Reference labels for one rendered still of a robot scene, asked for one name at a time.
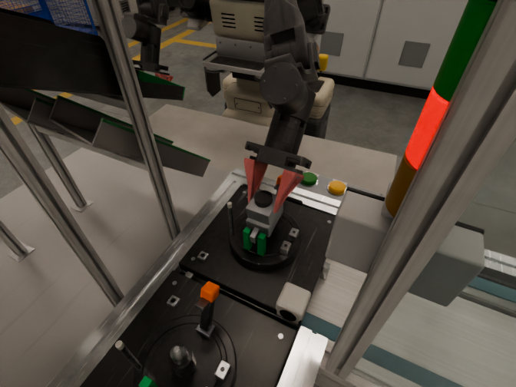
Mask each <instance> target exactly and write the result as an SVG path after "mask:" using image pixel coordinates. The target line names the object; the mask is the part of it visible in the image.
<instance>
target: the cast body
mask: <svg viewBox="0 0 516 387"><path fill-rule="evenodd" d="M276 196H277V195H275V194H272V193H270V192H269V191H267V190H260V189H257V190H256V193H255V194H254V195H253V197H252V199H251V200H250V202H249V203H248V205H247V206H246V214H247V217H248V218H247V219H246V225H247V227H249V228H250V229H252V233H251V234H250V241H251V242H252V243H256V242H257V237H258V236H259V234H260V233H264V234H266V236H267V237H270V235H271V233H272V232H273V229H274V227H275V226H276V224H277V222H278V220H279V218H280V216H281V214H282V213H283V205H282V206H281V208H280V209H279V211H278V212H277V213H274V212H273V209H274V205H275V202H276Z"/></svg>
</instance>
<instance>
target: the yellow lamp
mask: <svg viewBox="0 0 516 387"><path fill-rule="evenodd" d="M416 171H417V169H415V168H414V167H413V166H412V165H411V164H410V163H409V161H408V159H407V157H406V155H405V153H404V156H403V158H402V161H401V163H400V165H399V168H398V170H397V172H396V174H395V177H394V180H393V182H392V185H391V187H390V189H389V192H388V194H387V196H386V199H385V205H386V207H387V210H388V212H390V214H391V215H392V216H393V217H394V218H395V215H396V214H397V212H398V209H399V207H400V205H401V203H402V201H403V199H404V197H405V194H406V192H407V190H408V188H409V186H410V184H411V182H412V180H413V177H414V176H415V173H416Z"/></svg>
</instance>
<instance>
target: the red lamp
mask: <svg viewBox="0 0 516 387"><path fill-rule="evenodd" d="M448 103H449V102H448V101H446V100H445V99H444V98H442V97H440V96H439V95H438V94H437V93H436V91H435V89H434V88H433V86H432V89H431V91H430V93H429V96H428V98H427V101H426V102H425V106H424V107H423V110H422V112H421V115H420V117H419V119H418V122H417V124H416V126H415V129H414V131H413V134H412V137H411V139H410V141H409V143H408V146H407V148H406V150H405V155H406V157H407V159H408V161H409V163H410V164H411V165H412V166H413V167H414V168H415V169H418V167H419V165H420V163H421V161H422V158H423V157H424V155H425V152H426V151H427V149H428V146H429V144H430V142H431V140H432V138H433V136H434V134H435V132H436V130H437V127H438V125H439V123H440V121H441V119H442V117H443V115H444V113H445V110H446V108H447V106H448Z"/></svg>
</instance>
